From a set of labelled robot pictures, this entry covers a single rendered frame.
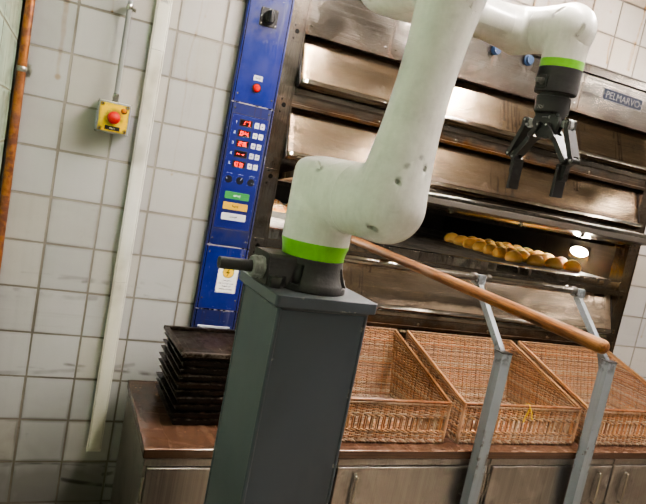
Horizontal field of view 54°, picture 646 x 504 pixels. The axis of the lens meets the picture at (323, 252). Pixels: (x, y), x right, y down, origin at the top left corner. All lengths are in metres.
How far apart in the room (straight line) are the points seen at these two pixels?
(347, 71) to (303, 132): 0.28
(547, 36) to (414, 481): 1.46
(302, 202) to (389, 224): 0.20
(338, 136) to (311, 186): 1.30
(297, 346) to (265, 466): 0.23
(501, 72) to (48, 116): 1.74
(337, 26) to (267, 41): 0.29
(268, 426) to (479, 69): 1.91
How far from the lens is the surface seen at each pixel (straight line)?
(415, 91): 1.06
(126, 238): 2.24
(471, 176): 2.71
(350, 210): 1.05
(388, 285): 2.59
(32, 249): 2.26
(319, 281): 1.15
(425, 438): 2.28
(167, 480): 1.96
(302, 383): 1.17
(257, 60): 2.28
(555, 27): 1.49
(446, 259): 2.70
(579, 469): 2.64
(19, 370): 2.37
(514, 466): 2.50
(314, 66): 2.38
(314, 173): 1.13
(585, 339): 1.41
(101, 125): 2.15
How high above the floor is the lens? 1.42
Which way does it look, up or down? 7 degrees down
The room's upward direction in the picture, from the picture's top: 11 degrees clockwise
